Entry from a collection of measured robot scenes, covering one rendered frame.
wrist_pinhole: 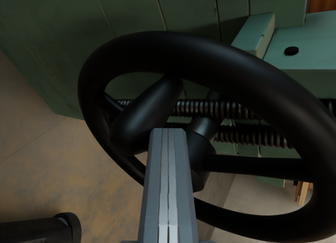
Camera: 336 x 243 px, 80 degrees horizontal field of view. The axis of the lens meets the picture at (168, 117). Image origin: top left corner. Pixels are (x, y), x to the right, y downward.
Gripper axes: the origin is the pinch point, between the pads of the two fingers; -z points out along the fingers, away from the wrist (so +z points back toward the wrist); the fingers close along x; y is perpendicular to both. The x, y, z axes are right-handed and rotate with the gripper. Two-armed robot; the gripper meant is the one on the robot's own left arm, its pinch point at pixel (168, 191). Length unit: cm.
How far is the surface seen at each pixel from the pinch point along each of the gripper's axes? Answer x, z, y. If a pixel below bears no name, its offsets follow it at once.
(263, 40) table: 9.7, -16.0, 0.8
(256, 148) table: 12.1, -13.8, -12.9
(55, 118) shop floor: -51, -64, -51
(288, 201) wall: 198, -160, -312
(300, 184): 186, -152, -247
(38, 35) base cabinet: -34, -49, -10
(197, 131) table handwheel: 3.3, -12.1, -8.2
